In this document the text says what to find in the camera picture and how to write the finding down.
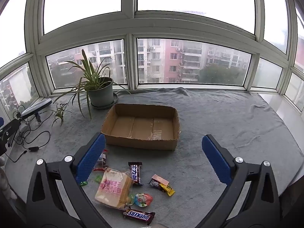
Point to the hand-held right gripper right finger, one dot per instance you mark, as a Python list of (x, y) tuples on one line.
[(217, 161)]

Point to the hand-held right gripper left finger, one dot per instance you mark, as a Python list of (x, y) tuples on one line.
[(92, 156)]

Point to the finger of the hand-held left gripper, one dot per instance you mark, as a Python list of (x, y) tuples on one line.
[(10, 128)]

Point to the red snack packet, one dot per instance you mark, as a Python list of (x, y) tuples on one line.
[(101, 158)]

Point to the sliced bread packet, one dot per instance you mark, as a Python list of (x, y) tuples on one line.
[(111, 190)]

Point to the brown chocolate bar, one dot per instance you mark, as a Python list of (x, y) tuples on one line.
[(139, 216), (135, 174)]

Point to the cardboard box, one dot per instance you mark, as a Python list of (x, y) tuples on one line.
[(142, 142)]

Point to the person's left hand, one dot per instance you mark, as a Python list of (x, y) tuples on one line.
[(7, 185)]

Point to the small spider plant offshoot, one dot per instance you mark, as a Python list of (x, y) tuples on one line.
[(59, 112)]

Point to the plant pot saucer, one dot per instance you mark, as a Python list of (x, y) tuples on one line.
[(111, 105)]

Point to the yellow wrapped candy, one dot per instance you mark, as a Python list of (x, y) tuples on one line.
[(167, 189)]

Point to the grey-green plant pot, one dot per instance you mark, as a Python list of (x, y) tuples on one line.
[(101, 93)]

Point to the orange jelly cup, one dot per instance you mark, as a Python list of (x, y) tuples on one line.
[(143, 200)]

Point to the spider plant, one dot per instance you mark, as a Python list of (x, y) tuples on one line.
[(91, 78)]

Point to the white window sill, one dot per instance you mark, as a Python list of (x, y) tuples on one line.
[(285, 109)]

